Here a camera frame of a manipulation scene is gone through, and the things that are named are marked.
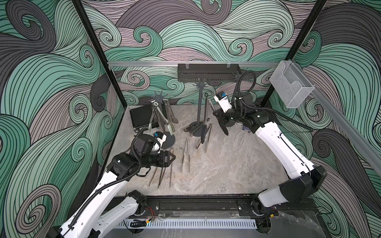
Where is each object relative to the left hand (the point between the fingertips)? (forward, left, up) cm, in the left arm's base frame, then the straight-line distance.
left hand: (171, 155), depth 68 cm
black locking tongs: (+13, -27, +2) cm, 30 cm away
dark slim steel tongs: (+19, -21, -22) cm, 36 cm away
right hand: (+20, -21, +8) cm, 31 cm away
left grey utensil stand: (+23, +4, -24) cm, 34 cm away
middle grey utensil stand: (+33, -15, -24) cm, 43 cm away
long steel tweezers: (+18, +6, +6) cm, 20 cm away
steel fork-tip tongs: (+20, +1, +6) cm, 21 cm away
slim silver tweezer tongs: (+20, -7, -22) cm, 30 cm away
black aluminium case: (+41, +28, -20) cm, 53 cm away
